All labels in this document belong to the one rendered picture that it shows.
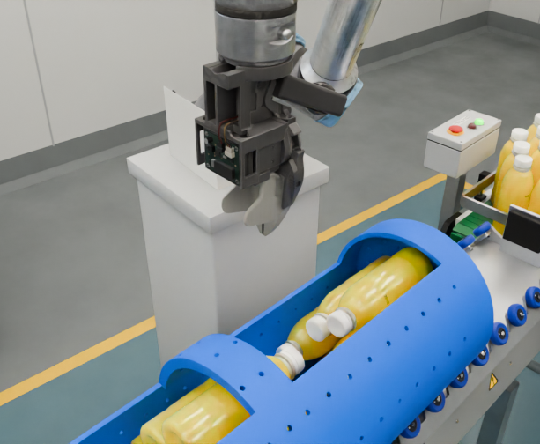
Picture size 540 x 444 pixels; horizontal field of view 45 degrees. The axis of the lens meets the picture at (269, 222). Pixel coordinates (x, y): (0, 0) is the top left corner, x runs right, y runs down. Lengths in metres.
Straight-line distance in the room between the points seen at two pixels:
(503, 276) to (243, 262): 0.58
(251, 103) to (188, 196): 0.71
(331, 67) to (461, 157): 0.57
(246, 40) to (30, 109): 3.24
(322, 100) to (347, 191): 2.91
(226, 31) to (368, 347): 0.49
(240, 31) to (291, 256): 0.95
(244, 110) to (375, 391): 0.45
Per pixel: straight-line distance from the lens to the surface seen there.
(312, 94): 0.68
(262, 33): 0.60
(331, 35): 1.21
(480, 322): 1.10
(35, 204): 3.67
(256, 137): 0.63
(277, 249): 1.45
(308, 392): 0.85
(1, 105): 3.74
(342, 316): 0.99
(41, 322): 2.89
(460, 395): 1.27
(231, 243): 1.35
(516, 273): 1.58
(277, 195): 0.70
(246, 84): 0.62
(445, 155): 1.74
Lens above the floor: 1.84
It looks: 34 degrees down
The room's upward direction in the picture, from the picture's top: straight up
